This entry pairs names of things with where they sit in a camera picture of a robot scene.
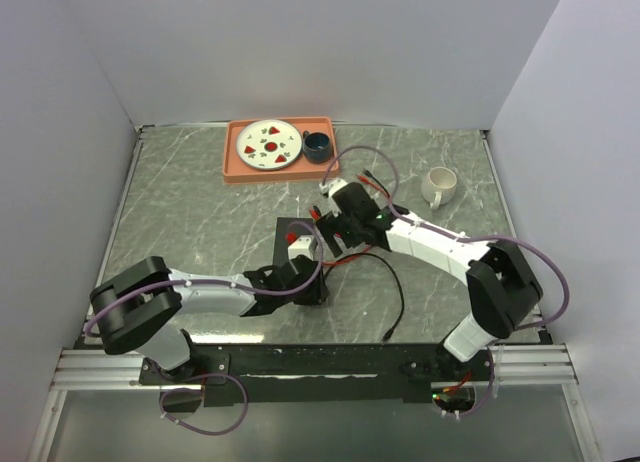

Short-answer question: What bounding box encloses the black network switch box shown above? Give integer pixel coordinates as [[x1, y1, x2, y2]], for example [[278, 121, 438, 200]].
[[272, 217, 325, 278]]

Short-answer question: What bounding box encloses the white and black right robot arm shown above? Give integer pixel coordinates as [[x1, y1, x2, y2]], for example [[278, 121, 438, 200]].
[[315, 178, 543, 381]]

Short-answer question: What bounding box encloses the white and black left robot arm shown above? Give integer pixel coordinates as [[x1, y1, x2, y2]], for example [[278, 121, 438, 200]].
[[84, 255, 328, 384]]

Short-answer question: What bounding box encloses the white ceramic mug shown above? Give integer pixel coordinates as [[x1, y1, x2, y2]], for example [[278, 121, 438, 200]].
[[421, 167, 458, 210]]

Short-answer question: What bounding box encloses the dark blue mug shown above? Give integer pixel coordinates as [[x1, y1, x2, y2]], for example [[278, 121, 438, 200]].
[[302, 131, 333, 164]]

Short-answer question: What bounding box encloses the white strawberry pattern plate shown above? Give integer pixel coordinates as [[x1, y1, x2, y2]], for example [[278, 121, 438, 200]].
[[235, 119, 302, 171]]

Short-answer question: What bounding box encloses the salmon pink tray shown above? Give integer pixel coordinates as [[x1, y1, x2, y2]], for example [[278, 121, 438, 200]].
[[222, 116, 340, 184]]

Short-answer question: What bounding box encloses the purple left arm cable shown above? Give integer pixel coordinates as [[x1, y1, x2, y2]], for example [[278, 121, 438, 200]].
[[83, 220, 325, 436]]

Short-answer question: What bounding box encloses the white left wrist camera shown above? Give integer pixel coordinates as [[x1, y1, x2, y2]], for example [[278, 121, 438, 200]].
[[286, 233, 317, 260]]

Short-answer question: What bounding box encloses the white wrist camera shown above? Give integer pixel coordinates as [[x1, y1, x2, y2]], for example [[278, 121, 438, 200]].
[[320, 178, 348, 199], [286, 233, 317, 260]]

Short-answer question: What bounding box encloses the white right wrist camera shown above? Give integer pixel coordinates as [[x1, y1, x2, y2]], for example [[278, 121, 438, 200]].
[[320, 178, 348, 199]]

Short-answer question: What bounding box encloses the short red ethernet cable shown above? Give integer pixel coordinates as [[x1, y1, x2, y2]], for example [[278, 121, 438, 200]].
[[307, 175, 392, 221]]

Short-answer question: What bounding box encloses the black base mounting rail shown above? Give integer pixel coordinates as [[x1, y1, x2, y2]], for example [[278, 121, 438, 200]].
[[139, 343, 491, 407]]

